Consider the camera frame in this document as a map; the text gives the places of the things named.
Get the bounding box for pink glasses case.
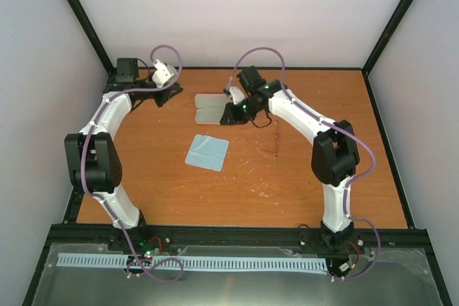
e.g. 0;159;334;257
194;94;232;125

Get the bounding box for thin brown frame glasses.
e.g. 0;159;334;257
235;120;280;158

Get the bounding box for light blue cleaning cloth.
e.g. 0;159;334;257
185;135;229;172

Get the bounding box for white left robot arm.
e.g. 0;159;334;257
64;58;183;251

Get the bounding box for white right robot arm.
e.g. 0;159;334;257
219;66;360;252

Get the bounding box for clear acrylic cover sheet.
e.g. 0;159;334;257
32;244;442;305

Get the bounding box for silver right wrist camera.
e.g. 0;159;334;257
224;86;245;105

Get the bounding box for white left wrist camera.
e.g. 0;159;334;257
150;59;177;89

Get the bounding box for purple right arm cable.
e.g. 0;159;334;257
229;46;382;282

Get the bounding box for black frame post left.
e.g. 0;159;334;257
66;0;115;76

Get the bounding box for black frame post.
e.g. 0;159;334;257
66;0;115;76
361;0;438;74

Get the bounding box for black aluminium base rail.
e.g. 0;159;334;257
48;223;431;259

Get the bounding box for light blue cable duct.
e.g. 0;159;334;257
56;253;328;274

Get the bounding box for black frame post right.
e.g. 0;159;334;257
361;0;438;74

